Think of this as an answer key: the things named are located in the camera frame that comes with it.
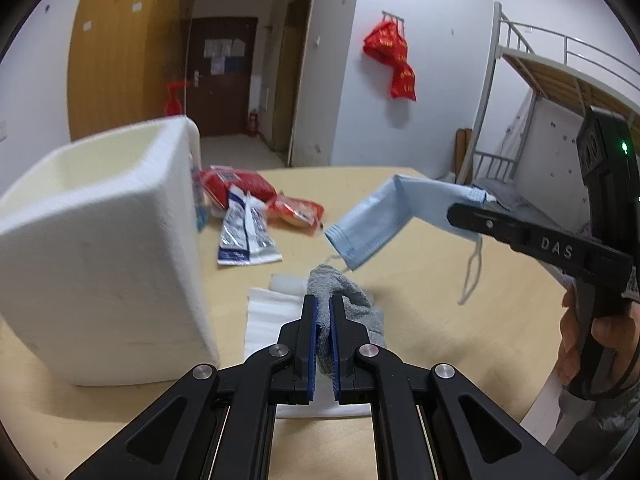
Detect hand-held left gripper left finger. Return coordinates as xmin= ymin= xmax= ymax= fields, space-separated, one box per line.
xmin=65 ymin=295 xmax=318 ymax=480

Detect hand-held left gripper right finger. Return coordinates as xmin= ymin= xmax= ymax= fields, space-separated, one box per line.
xmin=329 ymin=294 xmax=581 ymax=480

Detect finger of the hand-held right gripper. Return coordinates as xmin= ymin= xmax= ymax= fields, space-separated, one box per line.
xmin=446 ymin=202 xmax=531 ymax=253

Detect grey sock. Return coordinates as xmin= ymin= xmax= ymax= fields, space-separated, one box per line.
xmin=306 ymin=265 xmax=387 ymax=376

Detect blue face mask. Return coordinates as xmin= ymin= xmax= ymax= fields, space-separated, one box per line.
xmin=324 ymin=174 xmax=501 ymax=306

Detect white foam box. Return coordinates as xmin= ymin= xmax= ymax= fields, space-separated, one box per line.
xmin=0 ymin=115 xmax=221 ymax=388

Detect person's right forearm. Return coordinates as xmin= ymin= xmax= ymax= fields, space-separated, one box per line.
xmin=542 ymin=380 xmax=640 ymax=480

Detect person's right hand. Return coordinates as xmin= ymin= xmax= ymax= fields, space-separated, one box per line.
xmin=556 ymin=285 xmax=640 ymax=386

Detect grey bedding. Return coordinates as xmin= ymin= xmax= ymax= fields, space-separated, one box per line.
xmin=472 ymin=177 xmax=531 ymax=211

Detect leaning wooden boards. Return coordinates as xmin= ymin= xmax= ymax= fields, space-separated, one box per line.
xmin=454 ymin=127 xmax=473 ymax=186

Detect small white foam roll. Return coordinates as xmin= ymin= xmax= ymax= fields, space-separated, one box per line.
xmin=270 ymin=272 xmax=311 ymax=295

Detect small red snack packet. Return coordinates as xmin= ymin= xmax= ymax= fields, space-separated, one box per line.
xmin=267 ymin=196 xmax=325 ymax=236

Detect metal bunk bed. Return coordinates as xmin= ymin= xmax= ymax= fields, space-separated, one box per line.
xmin=457 ymin=2 xmax=640 ymax=241

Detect red plastic bag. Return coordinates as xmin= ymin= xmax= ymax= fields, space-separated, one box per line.
xmin=389 ymin=62 xmax=417 ymax=102
xmin=362 ymin=22 xmax=411 ymax=68

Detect large red snack packet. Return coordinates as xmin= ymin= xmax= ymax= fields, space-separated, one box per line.
xmin=200 ymin=165 xmax=278 ymax=218

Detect light wooden side door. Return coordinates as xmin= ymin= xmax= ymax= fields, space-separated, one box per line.
xmin=272 ymin=0 xmax=317 ymax=166

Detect dark brown door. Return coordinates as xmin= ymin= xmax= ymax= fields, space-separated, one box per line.
xmin=186 ymin=16 xmax=259 ymax=137

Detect white bottle with red pump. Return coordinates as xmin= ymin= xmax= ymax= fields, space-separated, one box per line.
xmin=165 ymin=80 xmax=191 ymax=117

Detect wooden wardrobe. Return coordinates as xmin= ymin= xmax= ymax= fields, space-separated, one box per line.
xmin=67 ymin=0 xmax=196 ymax=141

